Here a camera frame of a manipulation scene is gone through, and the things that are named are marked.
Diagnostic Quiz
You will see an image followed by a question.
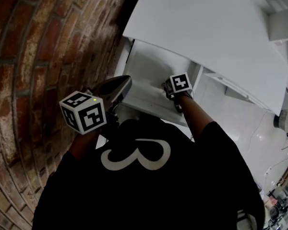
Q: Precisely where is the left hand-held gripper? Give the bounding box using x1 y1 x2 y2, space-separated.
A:
59 75 133 136

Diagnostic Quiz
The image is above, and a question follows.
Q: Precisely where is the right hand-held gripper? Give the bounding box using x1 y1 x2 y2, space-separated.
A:
164 72 193 114

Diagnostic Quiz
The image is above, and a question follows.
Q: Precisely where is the white drawer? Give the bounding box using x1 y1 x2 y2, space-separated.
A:
115 37 204 128

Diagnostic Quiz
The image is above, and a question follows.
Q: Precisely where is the person's right forearm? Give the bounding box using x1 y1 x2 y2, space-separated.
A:
179 94 216 140

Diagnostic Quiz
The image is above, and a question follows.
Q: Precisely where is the person's left forearm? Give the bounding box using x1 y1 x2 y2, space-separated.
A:
67 127 102 161

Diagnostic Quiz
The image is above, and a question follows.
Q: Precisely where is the white under-desk cabinet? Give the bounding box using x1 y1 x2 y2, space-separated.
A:
201 66 279 111

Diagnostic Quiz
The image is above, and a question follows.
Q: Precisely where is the white desk top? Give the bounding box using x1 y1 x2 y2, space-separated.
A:
122 0 288 116

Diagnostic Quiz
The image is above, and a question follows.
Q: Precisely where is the person's black printed shirt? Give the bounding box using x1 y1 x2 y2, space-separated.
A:
31 115 266 230

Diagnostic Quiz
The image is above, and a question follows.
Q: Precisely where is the white cylindrical device on stand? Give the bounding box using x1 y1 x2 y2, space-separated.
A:
273 105 288 151

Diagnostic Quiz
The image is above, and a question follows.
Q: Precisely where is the thin white floor cable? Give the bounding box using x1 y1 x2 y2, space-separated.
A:
241 111 268 158

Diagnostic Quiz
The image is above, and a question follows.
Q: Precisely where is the white wall shelf box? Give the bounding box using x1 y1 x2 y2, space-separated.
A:
268 8 288 42

